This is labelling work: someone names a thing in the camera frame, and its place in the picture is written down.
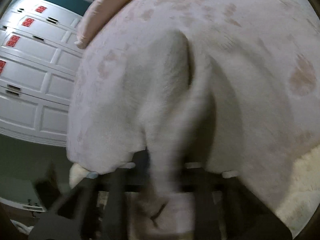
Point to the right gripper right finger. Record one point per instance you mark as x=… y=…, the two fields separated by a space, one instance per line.
x=226 y=209

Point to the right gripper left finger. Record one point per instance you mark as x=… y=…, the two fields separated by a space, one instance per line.
x=97 y=203

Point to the beige knit sweater black hearts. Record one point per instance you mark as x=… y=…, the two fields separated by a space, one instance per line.
x=166 y=90

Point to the cream fluffy rug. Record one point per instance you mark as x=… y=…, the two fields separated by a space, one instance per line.
x=288 y=182

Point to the pink floral bed blanket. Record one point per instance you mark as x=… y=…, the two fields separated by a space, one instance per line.
x=265 y=72

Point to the white panelled wardrobe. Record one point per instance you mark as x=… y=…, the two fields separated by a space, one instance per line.
x=39 y=61

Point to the pink rolled duvet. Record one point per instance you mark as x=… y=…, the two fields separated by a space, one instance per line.
x=96 y=16

